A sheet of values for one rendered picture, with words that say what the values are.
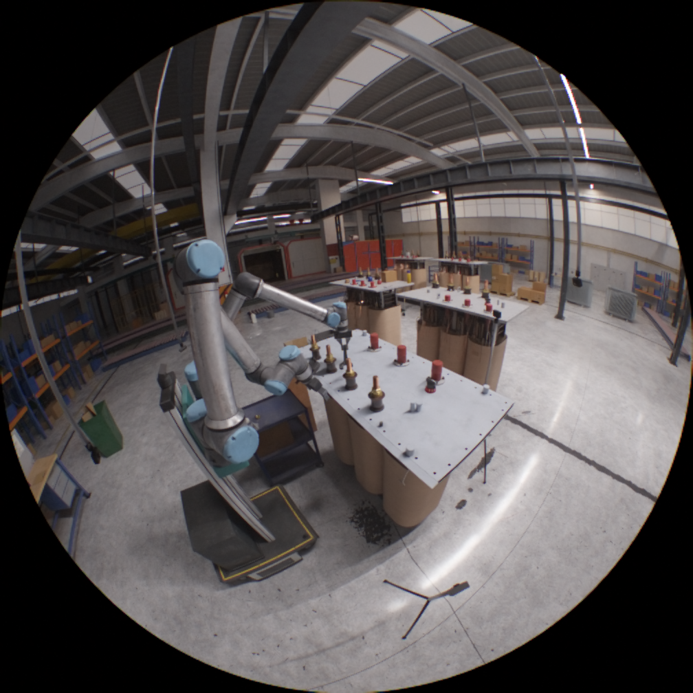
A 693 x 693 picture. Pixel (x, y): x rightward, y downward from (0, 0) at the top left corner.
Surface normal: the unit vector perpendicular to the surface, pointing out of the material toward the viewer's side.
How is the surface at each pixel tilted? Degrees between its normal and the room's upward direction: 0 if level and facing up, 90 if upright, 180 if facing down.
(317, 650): 0
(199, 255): 83
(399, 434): 0
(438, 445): 0
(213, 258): 82
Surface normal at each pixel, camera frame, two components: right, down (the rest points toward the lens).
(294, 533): -0.11, -0.91
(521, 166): -0.85, 0.29
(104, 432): 0.75, 0.26
